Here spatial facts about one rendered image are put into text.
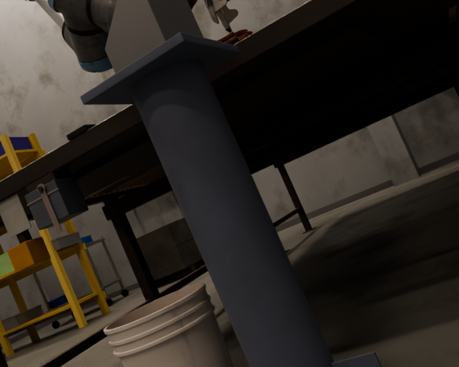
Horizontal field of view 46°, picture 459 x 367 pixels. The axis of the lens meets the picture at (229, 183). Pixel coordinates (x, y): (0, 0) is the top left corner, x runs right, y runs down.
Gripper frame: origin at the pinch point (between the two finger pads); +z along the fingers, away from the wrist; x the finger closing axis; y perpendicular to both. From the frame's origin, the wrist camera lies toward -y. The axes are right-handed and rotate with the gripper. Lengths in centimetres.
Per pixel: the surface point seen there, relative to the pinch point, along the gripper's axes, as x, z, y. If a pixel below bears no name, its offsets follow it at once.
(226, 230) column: -54, 53, -6
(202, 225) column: -54, 51, -11
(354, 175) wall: 539, 73, -20
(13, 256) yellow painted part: -11, 35, -91
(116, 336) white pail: -36, 68, -51
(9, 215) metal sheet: -9, 22, -88
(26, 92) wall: 609, -262, -449
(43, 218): -13, 29, -73
